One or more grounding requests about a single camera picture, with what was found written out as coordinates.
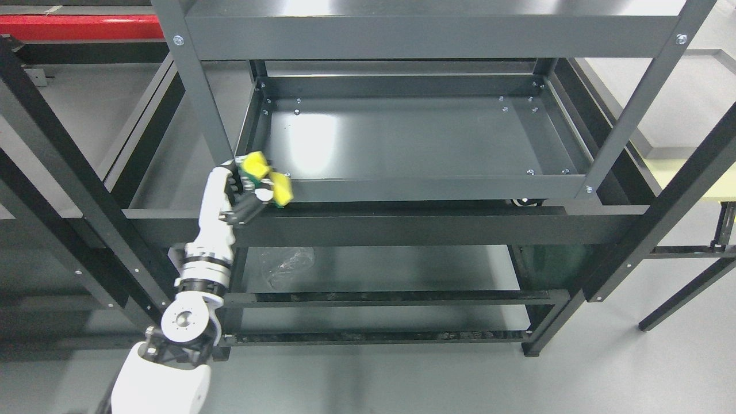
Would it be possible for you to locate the grey metal shelf cart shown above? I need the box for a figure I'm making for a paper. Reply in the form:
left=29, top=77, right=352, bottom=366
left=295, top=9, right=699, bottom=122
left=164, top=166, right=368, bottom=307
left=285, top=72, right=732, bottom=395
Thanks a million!
left=152, top=1, right=715, bottom=357

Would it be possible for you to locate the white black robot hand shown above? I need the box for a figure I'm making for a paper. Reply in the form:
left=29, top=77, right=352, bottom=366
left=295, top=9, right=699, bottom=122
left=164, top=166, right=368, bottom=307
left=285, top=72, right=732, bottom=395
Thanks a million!
left=191, top=158, right=268, bottom=250

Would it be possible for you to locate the clear plastic bag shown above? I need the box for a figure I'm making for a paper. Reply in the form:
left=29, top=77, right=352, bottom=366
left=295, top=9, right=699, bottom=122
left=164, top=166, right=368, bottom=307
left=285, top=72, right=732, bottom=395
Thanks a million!
left=258, top=247, right=315, bottom=290

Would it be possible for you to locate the red bar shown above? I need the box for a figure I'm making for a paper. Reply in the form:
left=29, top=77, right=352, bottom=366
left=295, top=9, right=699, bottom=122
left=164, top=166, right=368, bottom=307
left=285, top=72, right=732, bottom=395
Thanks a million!
left=1, top=15, right=164, bottom=40

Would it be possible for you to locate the green yellow sponge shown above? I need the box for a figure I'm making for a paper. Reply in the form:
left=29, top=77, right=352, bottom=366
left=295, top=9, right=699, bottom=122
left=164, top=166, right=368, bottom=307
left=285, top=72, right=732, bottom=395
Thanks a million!
left=236, top=151, right=294, bottom=209

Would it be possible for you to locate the black metal shelf rack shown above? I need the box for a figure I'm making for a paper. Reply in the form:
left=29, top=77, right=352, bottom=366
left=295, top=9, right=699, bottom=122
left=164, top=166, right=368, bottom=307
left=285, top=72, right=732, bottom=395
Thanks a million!
left=0, top=34, right=736, bottom=363

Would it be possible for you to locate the yellow topped table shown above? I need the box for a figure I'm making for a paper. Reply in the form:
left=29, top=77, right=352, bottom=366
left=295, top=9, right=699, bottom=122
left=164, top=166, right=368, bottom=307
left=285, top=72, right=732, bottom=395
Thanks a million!
left=637, top=149, right=734, bottom=332

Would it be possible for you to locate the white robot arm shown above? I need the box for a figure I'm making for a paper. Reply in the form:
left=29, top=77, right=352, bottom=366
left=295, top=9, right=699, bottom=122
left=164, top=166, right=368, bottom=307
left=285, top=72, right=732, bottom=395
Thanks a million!
left=97, top=242, right=234, bottom=413

